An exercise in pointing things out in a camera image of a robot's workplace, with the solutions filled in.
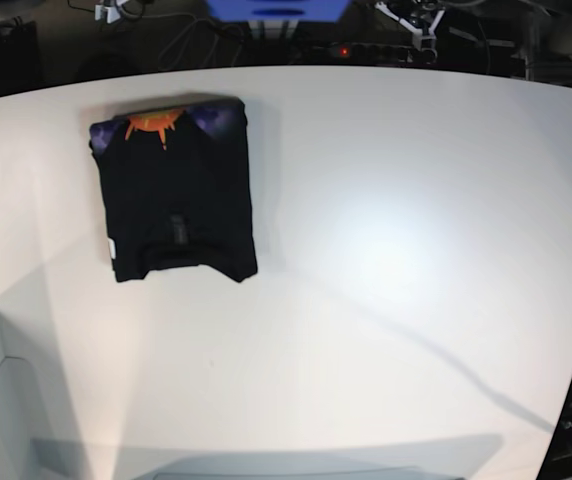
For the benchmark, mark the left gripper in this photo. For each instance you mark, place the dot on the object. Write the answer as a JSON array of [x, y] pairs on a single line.
[[420, 18]]

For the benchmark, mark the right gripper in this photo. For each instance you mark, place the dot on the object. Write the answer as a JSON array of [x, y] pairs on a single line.
[[111, 11]]

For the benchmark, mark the black T-shirt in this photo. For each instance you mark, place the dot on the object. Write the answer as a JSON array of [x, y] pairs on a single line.
[[175, 189]]

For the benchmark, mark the black power strip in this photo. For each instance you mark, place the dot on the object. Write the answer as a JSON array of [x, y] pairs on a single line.
[[374, 54]]

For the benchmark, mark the blue box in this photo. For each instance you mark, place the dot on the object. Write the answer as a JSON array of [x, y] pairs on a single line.
[[283, 10]]

